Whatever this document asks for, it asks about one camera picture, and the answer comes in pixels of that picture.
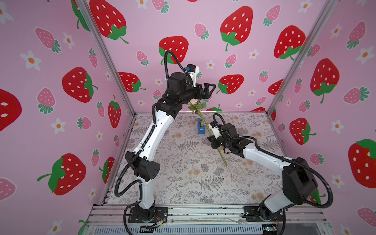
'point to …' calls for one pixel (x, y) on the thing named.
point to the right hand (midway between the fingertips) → (205, 139)
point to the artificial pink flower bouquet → (194, 104)
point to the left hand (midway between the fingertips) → (209, 85)
